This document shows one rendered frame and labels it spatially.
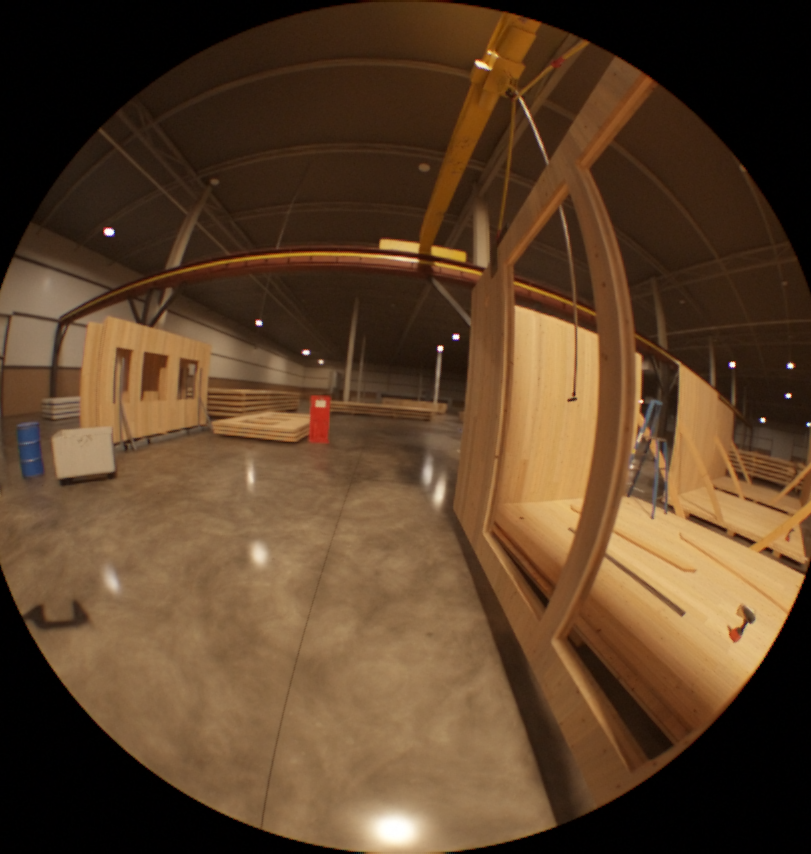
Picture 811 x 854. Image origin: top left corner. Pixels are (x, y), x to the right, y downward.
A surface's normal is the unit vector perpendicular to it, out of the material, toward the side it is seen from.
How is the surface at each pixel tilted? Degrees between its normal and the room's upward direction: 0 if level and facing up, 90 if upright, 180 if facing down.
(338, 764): 0
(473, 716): 0
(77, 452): 90
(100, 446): 90
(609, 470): 90
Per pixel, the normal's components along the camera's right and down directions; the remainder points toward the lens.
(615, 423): -1.00, -0.09
